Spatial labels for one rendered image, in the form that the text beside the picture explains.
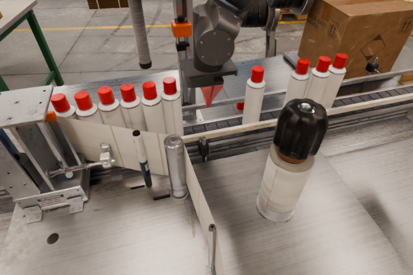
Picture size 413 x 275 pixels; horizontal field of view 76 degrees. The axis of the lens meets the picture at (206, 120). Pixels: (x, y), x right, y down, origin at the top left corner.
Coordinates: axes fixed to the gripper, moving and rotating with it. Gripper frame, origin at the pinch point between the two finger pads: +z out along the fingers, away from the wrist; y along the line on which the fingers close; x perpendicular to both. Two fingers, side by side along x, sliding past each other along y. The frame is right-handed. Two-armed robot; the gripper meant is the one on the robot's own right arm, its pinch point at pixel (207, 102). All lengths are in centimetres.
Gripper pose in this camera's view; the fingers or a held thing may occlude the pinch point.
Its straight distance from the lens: 57.2
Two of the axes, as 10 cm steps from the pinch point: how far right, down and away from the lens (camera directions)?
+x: -2.6, -6.3, 7.3
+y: 9.7, -1.6, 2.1
